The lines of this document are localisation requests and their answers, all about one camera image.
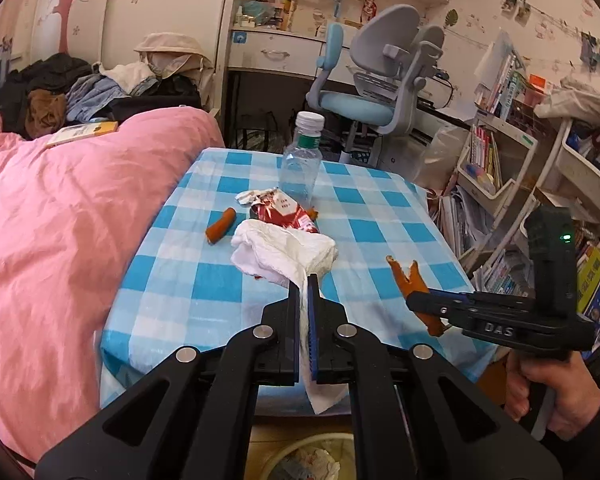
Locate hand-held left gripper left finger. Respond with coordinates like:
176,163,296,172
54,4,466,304
34,280,302,480

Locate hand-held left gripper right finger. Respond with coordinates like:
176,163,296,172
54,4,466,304
307,274,563,480

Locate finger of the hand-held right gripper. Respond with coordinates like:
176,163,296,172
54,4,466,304
406,287,481,328

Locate orange peel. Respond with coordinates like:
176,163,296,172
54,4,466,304
386,256,451,337

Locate white tissue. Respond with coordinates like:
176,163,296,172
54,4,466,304
230,222,351,416

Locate yellow trash bin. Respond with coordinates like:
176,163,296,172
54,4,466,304
259,432,356,480

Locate red snack wrapper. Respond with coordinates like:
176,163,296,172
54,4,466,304
235,187,321,235

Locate orange sausage piece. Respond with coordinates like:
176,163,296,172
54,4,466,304
205,207,237,245

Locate clear plastic bottle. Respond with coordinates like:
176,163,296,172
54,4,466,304
279,111,326,211

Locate person's right hand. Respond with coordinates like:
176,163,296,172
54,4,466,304
505,354,600,440

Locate stack of workbooks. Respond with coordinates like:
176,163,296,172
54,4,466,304
475,250,531,296

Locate pile of papers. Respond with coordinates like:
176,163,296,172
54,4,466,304
437,187,486,256

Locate white rack with cardboard tray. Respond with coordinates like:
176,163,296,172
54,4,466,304
530,115,600,311

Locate blue checkered tablecloth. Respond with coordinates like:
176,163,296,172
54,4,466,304
100,147,498,406

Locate white rack with book row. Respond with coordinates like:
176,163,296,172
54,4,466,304
452,110,540,281

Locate row of books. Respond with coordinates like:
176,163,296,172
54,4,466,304
470,126,503,188

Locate translucent plastic bag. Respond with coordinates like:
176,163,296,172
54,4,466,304
412,125,468,193

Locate beige cloth bag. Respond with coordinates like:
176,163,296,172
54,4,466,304
535,77,600,121

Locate grey and blue desk chair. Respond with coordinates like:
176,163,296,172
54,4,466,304
306,4,453,168

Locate pink blanket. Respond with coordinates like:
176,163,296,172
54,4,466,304
0,102,226,471

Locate black bag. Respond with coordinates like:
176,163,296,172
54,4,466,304
107,77,203,121

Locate white desk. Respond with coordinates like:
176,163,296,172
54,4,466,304
227,27,456,111

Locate yellow book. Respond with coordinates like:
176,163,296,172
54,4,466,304
45,121,119,149

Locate beige jacket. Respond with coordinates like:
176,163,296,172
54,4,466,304
134,32,216,91

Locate blue denim clothes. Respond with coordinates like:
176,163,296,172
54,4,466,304
66,74,131,121

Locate brown garment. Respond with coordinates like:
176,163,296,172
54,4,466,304
25,89,68,138

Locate dark clothes pile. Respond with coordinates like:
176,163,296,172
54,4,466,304
0,52,101,136

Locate white wardrobe with tree decal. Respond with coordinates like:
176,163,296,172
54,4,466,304
10,0,241,111

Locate photo string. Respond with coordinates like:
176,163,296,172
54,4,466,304
450,0,600,71

